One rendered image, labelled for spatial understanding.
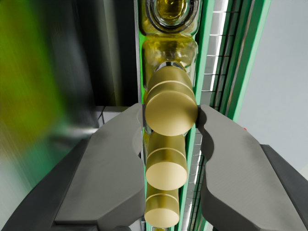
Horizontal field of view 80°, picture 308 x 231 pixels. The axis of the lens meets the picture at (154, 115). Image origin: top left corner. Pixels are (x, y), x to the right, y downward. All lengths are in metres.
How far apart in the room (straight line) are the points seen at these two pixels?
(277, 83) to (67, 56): 0.54
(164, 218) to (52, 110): 0.16
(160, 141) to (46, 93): 0.13
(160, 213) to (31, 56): 0.18
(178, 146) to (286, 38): 0.49
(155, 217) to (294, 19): 0.53
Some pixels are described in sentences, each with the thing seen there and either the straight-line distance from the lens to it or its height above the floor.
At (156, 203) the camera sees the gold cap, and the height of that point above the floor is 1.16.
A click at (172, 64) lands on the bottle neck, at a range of 0.17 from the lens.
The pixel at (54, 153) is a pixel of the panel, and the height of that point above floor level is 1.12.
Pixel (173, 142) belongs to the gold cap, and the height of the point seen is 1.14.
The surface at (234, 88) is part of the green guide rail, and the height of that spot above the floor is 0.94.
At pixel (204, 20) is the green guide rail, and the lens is 0.31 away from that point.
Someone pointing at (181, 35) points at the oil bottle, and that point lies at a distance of 0.18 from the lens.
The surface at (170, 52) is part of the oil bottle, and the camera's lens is 0.18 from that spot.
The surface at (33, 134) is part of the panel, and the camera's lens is 0.20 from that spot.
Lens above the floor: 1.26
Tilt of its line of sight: 58 degrees down
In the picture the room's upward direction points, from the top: 174 degrees counter-clockwise
